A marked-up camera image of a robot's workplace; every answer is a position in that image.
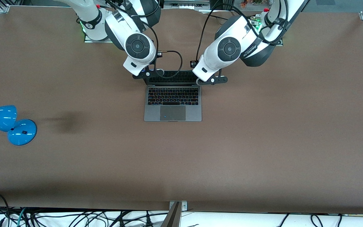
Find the grey laptop with black keyboard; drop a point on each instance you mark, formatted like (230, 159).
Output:
(172, 114)

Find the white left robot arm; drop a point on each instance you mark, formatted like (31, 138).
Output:
(228, 49)

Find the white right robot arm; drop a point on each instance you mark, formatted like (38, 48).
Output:
(137, 45)

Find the brown table cover sheet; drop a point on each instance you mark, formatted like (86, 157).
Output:
(263, 142)

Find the grey power strip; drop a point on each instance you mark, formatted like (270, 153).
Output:
(184, 4)

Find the colourful small objects box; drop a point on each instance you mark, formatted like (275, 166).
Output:
(250, 2)

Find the grey metal profile bar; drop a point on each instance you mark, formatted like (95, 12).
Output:
(172, 217)

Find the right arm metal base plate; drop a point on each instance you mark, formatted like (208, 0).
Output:
(90, 41)

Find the metal corner bracket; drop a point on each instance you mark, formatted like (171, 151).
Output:
(184, 206)

